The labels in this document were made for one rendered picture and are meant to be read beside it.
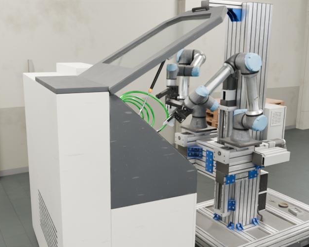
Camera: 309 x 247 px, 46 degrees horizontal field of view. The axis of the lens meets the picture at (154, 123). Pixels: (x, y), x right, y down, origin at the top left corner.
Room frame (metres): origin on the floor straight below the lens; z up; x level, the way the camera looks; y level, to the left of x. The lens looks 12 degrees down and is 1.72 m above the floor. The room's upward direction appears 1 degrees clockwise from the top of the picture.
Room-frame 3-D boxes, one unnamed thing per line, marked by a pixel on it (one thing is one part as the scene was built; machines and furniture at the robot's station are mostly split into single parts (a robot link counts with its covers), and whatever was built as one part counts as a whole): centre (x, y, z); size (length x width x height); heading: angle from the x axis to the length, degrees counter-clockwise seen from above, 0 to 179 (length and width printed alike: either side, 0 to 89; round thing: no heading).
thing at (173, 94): (2.63, -0.12, 1.37); 0.09 x 0.08 x 0.12; 116
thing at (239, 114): (2.58, -0.64, 1.20); 0.13 x 0.12 x 0.14; 28
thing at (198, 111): (3.01, -0.37, 1.20); 0.13 x 0.12 x 0.14; 73
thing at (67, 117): (2.49, 0.68, 0.75); 1.40 x 0.28 x 1.50; 26
